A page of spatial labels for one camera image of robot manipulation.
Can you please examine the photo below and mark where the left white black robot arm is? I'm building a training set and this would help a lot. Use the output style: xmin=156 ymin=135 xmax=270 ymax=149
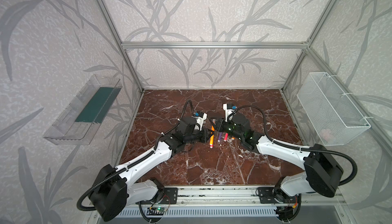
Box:
xmin=76 ymin=112 xmax=210 ymax=222

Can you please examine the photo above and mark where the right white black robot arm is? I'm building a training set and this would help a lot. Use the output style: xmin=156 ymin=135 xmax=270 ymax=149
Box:
xmin=213 ymin=113 xmax=358 ymax=203

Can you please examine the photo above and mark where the green circuit board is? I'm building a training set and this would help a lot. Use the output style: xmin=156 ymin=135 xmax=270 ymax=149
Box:
xmin=147 ymin=206 xmax=169 ymax=216

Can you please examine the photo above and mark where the pink object in basket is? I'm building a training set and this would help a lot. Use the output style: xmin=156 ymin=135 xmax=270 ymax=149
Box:
xmin=320 ymin=129 xmax=333 ymax=142

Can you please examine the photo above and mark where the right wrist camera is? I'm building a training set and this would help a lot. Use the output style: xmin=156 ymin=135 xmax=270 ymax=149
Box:
xmin=223 ymin=103 xmax=237 ymax=122

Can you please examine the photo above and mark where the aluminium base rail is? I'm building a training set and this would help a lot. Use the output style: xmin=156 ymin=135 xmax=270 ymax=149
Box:
xmin=88 ymin=185 xmax=347 ymax=208

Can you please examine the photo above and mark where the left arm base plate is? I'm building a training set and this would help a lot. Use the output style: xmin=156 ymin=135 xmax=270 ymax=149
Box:
xmin=145 ymin=187 xmax=178 ymax=205

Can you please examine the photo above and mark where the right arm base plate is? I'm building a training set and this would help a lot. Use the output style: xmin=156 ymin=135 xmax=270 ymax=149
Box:
xmin=255 ymin=187 xmax=298 ymax=205

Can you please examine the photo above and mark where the aluminium frame crossbar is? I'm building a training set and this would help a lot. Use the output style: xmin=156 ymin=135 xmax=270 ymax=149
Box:
xmin=121 ymin=42 xmax=307 ymax=50

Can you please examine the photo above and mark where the white wire mesh basket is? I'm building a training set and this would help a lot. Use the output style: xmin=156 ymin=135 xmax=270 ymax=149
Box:
xmin=297 ymin=72 xmax=371 ymax=146

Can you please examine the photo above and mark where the clear plastic wall tray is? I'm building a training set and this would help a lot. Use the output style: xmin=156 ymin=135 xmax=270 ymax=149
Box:
xmin=43 ymin=75 xmax=122 ymax=145

